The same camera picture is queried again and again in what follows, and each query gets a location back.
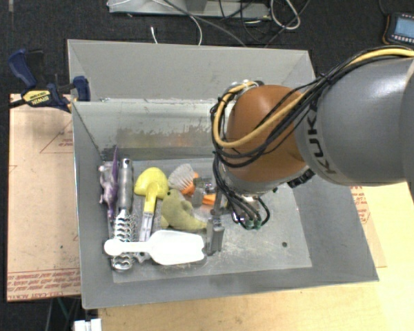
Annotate brown cardboard board red print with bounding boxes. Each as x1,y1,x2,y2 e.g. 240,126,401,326
6,93,387,303

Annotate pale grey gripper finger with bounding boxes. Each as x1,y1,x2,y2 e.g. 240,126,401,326
213,225,226,253
206,217,215,257

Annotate grey metal bin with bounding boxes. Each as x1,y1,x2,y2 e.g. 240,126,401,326
67,39,380,310

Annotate orange brush white bristles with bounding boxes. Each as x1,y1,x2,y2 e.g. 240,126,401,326
167,163,217,206

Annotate purple toy animal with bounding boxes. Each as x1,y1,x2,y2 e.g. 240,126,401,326
97,146,121,221

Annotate white plastic scoop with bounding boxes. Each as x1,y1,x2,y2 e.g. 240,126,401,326
103,229,207,266

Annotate silver metal masher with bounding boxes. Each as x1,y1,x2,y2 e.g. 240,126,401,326
108,157,141,272

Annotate yellow plastic scraper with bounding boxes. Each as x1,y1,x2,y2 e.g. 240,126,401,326
133,166,170,243

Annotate green plush toy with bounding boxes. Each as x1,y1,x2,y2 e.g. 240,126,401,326
159,188,208,232

